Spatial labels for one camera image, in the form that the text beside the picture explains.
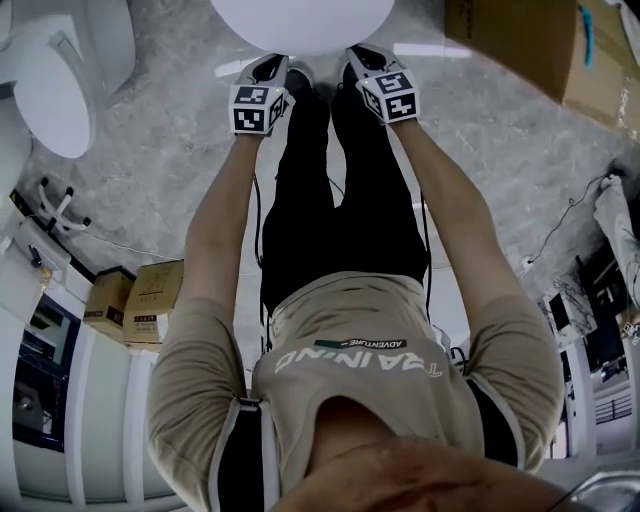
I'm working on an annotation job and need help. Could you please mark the small cardboard box dark label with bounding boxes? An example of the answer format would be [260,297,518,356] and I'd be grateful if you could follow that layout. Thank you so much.
[82,267,137,331]

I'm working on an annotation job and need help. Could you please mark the person's right black shoe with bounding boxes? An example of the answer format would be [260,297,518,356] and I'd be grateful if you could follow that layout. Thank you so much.
[332,74,359,102]

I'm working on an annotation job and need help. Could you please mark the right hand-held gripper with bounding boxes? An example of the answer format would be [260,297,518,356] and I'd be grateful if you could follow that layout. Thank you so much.
[344,43,420,126]

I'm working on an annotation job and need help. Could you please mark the blue handled brush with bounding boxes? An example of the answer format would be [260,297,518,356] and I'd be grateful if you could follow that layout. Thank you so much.
[578,3,597,70]

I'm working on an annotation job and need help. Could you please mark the white toilet with tall tank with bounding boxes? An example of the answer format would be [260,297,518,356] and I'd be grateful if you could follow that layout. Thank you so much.
[0,0,137,159]

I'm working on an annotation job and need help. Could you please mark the cardboard box with printed lines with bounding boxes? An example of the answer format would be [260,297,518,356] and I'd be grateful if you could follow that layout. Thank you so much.
[122,259,185,354]

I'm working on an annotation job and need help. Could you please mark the person's neck and face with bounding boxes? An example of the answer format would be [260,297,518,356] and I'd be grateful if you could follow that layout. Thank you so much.
[279,394,569,512]

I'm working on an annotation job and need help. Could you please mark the person's left black shoe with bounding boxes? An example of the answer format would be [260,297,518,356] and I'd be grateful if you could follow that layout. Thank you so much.
[284,67,315,101]

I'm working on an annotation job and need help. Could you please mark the person's left forearm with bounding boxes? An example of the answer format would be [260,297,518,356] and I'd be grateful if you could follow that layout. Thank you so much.
[183,130,262,314]

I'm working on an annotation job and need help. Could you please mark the dark window with white frame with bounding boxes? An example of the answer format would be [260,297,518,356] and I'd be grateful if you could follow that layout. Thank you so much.
[12,293,82,454]

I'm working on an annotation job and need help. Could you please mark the person's right forearm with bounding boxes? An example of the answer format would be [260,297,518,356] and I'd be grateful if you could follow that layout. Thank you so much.
[387,119,506,301]

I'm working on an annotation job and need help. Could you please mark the black trousers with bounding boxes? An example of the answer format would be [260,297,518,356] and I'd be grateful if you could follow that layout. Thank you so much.
[259,82,432,314]

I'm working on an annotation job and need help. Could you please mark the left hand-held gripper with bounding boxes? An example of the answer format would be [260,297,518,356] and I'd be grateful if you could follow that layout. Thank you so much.
[228,52,293,137]

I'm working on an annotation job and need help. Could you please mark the white office chair base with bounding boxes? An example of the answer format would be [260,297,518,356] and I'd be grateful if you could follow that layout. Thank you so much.
[38,176,93,234]

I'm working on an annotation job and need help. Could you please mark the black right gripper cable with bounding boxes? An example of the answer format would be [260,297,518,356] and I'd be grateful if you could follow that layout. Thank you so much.
[420,198,433,321]

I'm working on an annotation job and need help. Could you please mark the black grey-edged harness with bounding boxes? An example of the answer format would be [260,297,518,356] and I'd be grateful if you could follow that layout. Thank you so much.
[208,377,526,512]

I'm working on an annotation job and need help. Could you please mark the large cardboard box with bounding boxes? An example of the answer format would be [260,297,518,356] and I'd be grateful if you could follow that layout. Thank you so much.
[444,0,640,132]

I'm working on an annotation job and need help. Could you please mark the marble pattern sample board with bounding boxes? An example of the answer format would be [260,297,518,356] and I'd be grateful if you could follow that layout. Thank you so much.
[542,277,599,346]

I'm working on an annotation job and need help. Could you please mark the grey head mount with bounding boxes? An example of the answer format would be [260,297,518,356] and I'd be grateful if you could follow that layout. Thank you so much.
[562,467,640,512]

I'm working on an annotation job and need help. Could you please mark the person's black shoe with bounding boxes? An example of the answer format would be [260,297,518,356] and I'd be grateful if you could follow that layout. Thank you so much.
[332,74,359,102]
[284,67,315,101]

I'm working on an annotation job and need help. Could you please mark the beige t-shirt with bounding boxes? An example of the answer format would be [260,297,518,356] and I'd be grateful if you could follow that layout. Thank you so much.
[147,271,564,512]

